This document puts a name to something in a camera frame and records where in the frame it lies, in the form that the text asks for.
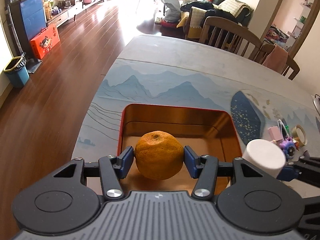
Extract purple toy figure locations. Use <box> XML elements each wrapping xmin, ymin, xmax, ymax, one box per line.
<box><xmin>279</xmin><ymin>137</ymin><xmax>296</xmax><ymax>161</ymax></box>

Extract white pill bottle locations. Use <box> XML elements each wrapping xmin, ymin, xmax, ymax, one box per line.
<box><xmin>242</xmin><ymin>139</ymin><xmax>286</xmax><ymax>178</ymax></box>

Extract pink eraser block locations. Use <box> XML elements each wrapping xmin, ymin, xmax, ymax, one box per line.
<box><xmin>267</xmin><ymin>126</ymin><xmax>283</xmax><ymax>142</ymax></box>

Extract orange mandarin fruit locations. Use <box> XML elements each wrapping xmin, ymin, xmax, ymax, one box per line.
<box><xmin>134</xmin><ymin>131</ymin><xmax>184</xmax><ymax>180</ymax></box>

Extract red metal tin box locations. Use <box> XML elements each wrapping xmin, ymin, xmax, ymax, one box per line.
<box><xmin>117</xmin><ymin>103</ymin><xmax>243</xmax><ymax>197</ymax></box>

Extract white round sunglasses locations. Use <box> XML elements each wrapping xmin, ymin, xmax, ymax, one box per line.
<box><xmin>277</xmin><ymin>119</ymin><xmax>290</xmax><ymax>139</ymax></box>

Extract printed landscape table mat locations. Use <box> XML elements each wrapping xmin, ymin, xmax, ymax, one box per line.
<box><xmin>71</xmin><ymin>58</ymin><xmax>320</xmax><ymax>198</ymax></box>

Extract pink towel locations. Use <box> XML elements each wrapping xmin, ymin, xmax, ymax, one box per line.
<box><xmin>261</xmin><ymin>44</ymin><xmax>288</xmax><ymax>74</ymax></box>

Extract wooden chair with pink cloth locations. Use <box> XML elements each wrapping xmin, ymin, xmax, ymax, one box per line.
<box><xmin>254</xmin><ymin>44</ymin><xmax>300</xmax><ymax>80</ymax></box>

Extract blue trash bin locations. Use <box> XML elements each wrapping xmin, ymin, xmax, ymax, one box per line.
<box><xmin>3</xmin><ymin>56</ymin><xmax>29</xmax><ymax>88</ymax></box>

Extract orange gift box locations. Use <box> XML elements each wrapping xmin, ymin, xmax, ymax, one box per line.
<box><xmin>30</xmin><ymin>24</ymin><xmax>60</xmax><ymax>60</ymax></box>

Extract wooden dining chair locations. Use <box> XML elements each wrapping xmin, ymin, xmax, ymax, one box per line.
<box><xmin>199</xmin><ymin>16</ymin><xmax>262</xmax><ymax>60</ymax></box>

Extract low tv console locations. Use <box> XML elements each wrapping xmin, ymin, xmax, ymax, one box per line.
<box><xmin>47</xmin><ymin>0</ymin><xmax>105</xmax><ymax>27</ymax></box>

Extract dark cabinet with blue panel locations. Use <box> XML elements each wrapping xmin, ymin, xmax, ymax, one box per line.
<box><xmin>9</xmin><ymin>0</ymin><xmax>47</xmax><ymax>57</ymax></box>

